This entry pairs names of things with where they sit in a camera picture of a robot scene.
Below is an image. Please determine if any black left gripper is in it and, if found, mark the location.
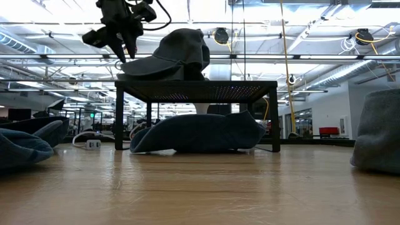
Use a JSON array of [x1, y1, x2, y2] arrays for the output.
[[81, 0, 145, 63]]

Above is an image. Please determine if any grey cap with pale piping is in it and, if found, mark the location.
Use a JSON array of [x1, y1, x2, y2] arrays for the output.
[[349, 88, 400, 175]]

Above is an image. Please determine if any black perforated metal rack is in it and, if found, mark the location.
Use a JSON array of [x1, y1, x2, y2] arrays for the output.
[[114, 80, 281, 153]]

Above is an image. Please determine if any black monitor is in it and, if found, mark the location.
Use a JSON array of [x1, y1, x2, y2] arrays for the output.
[[7, 108, 33, 123]]

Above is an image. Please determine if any red bin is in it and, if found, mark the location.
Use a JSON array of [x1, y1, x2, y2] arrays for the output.
[[318, 126, 340, 136]]

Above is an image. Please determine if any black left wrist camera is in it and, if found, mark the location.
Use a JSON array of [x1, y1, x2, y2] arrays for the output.
[[131, 1, 158, 23]]

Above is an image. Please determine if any black ceiling cable reel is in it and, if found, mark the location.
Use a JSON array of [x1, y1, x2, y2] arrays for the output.
[[212, 27, 231, 46], [355, 27, 371, 46]]

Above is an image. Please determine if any white extension cord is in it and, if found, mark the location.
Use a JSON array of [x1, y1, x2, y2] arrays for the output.
[[71, 121, 148, 151]]

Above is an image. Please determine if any yellow hanging cable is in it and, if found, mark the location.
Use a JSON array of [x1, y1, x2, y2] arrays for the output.
[[279, 0, 303, 140]]

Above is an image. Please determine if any silver ventilation duct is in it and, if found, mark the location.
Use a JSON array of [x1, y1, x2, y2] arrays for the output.
[[307, 59, 400, 90]]

